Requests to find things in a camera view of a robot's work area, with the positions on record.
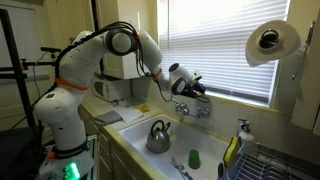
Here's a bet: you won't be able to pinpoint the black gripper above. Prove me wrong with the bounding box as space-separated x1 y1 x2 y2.
183 80 208 99

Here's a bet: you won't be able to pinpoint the white slatted window blinds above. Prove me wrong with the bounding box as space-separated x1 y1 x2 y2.
157 0 290 102

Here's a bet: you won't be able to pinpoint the thin blinds tilt wand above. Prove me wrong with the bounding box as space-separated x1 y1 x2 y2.
166 0 172 51

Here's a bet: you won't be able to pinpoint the white kitchen sink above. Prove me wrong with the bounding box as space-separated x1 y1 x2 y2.
118 113 232 180

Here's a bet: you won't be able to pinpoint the small yellow object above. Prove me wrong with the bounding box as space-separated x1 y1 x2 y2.
138 104 152 113

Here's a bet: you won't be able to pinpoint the white soap pump bottle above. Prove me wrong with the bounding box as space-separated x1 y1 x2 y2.
237 118 255 146

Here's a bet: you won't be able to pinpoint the yellow green scrub sponge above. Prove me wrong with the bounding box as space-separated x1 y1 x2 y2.
223 136 241 169

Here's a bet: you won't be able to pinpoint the black item in sink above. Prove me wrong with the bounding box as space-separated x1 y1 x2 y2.
145 119 172 154

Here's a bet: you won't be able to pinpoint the green plastic cup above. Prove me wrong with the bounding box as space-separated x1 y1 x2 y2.
188 148 202 170

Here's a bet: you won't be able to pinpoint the white cabinet door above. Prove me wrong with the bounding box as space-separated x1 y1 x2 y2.
96 0 159 80

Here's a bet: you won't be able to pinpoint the white paper sheet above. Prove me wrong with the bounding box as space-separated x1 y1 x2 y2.
113 105 144 124

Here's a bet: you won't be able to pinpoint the white paper towel roll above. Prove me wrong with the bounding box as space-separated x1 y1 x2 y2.
244 19 302 68

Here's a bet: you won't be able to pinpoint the white microwave oven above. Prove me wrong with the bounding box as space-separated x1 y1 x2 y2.
92 74 132 103

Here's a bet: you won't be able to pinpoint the blue dish rack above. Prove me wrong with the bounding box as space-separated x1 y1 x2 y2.
218 140 320 180

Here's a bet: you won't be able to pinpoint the grey folded cloth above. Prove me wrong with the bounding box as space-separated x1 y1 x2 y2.
94 110 123 126

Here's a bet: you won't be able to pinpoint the metal paper towel holder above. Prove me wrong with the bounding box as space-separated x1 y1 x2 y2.
290 19 316 82

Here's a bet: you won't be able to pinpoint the cream base cabinet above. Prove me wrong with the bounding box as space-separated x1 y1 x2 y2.
78 106 148 180

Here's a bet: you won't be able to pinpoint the small white window blind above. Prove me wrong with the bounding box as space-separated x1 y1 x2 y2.
0 3 44 80

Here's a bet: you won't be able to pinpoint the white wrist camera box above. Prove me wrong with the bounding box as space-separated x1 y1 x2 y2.
191 69 203 82

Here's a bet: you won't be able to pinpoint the chrome wall faucet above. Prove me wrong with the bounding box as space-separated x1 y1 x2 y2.
171 99 212 120

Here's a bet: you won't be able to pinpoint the cutlery with blue handle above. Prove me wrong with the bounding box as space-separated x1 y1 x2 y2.
170 156 193 180

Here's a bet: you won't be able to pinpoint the black brush handle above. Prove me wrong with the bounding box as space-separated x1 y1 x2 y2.
217 162 226 180

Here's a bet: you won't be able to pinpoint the cream wall cabinet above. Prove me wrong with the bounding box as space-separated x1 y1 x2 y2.
289 0 320 135

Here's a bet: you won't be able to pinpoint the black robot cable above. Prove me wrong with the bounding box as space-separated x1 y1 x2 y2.
53 21 212 104

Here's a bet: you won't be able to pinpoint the black camera stand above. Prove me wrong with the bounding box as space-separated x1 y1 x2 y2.
0 8 63 131

